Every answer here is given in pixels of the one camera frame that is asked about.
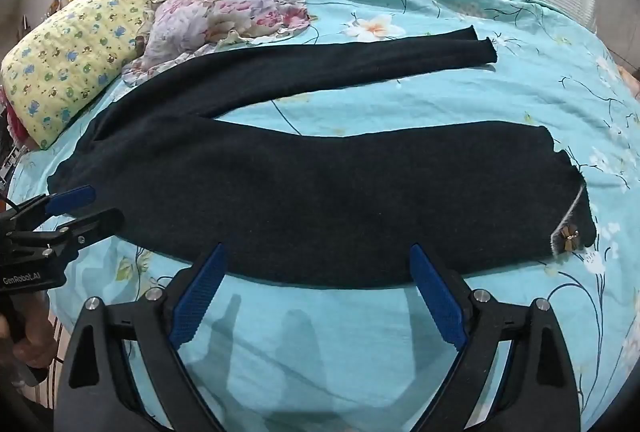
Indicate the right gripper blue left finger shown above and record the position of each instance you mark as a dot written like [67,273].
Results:
[191,291]

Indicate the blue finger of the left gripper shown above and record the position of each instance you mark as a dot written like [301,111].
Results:
[94,227]
[68,202]

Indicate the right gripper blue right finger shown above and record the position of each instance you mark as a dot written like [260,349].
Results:
[444,294]

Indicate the black knit pants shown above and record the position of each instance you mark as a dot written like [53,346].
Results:
[328,212]

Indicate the person's left hand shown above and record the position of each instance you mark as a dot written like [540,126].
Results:
[38,348]

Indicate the yellow cartoon print pillow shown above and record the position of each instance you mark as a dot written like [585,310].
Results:
[60,67]

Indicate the pink floral ruffled pillow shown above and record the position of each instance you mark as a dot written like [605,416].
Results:
[174,31]

